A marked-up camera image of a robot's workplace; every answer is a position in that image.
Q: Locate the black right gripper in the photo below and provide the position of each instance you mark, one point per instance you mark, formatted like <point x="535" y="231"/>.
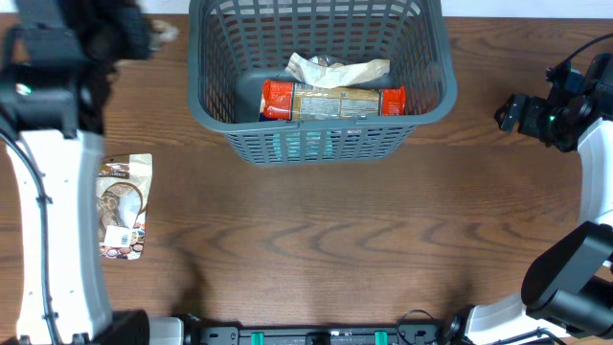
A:
<point x="528" y="122"/>

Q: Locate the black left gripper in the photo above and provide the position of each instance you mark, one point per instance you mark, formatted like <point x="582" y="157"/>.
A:
<point x="131" y="20"/>

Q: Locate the beige snack pouch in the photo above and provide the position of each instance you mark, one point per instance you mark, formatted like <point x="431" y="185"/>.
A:
<point x="161" y="33"/>
<point x="122" y="193"/>
<point x="331" y="72"/>

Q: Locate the spaghetti packet orange ends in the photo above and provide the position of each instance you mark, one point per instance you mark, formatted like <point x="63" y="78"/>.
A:
<point x="285" y="98"/>

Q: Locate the tissue multipack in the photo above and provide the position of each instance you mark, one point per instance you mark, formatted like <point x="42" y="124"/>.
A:
<point x="324" y="126"/>

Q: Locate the teal snack packet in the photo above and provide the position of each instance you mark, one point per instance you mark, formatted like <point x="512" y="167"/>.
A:
<point x="303" y="146"/>

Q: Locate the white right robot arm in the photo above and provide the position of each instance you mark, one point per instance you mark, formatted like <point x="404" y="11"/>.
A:
<point x="561" y="295"/>

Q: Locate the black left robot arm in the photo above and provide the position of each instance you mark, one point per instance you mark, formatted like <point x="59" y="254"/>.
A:
<point x="56" y="64"/>

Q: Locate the grey plastic basket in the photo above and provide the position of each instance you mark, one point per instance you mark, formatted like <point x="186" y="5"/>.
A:
<point x="235" y="46"/>

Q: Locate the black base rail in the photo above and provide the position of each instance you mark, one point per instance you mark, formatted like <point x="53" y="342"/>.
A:
<point x="404" y="334"/>

